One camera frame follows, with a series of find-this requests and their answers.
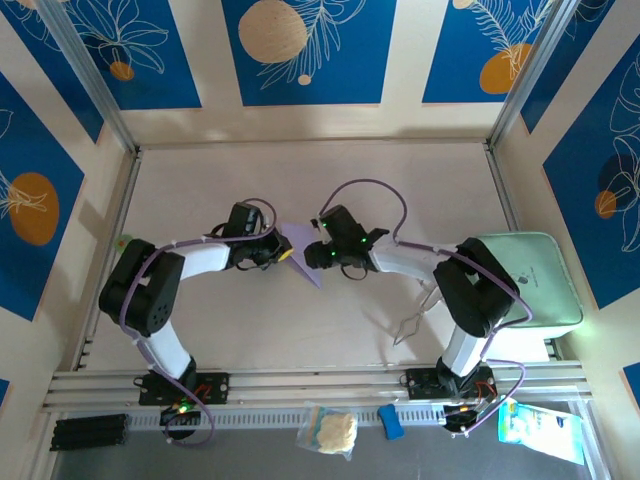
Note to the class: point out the aluminium corner post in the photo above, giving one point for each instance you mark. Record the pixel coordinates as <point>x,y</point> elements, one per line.
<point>530,75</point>
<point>90,75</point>

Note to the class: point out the small green-lidded jar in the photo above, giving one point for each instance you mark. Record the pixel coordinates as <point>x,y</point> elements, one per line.
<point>121,243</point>

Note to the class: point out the black ribbed block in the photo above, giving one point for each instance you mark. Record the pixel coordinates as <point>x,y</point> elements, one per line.
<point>90,432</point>

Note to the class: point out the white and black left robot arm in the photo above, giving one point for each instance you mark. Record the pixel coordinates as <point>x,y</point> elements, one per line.
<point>167,350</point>

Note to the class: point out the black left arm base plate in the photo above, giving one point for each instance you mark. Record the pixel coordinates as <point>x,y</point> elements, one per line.
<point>215,387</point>

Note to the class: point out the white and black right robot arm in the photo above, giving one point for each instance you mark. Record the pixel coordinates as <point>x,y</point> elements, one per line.
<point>465,350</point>

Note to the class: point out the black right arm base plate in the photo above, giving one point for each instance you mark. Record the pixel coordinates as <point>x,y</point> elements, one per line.
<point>420,384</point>

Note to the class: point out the aluminium frame rail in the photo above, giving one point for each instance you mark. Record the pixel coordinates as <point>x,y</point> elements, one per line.
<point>325,382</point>

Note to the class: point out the clear bag with beige sponge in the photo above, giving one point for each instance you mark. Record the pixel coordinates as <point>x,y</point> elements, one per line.
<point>332,432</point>

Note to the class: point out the light purple paper sheet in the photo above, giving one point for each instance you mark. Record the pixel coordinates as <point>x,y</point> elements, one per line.
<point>300,237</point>

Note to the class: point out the mint green zip case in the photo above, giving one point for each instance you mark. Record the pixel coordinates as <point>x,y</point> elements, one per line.
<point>545,280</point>

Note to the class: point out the blue and white wipes pack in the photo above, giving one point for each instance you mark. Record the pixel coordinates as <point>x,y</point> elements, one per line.
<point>542,432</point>

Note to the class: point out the blue floral wall poster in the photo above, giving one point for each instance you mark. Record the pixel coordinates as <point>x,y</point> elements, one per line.
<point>165,90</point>
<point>460,50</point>
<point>590,240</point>
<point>30,150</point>
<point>310,90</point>

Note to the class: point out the small blue sponge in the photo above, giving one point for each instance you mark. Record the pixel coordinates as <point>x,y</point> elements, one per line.
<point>391,422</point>

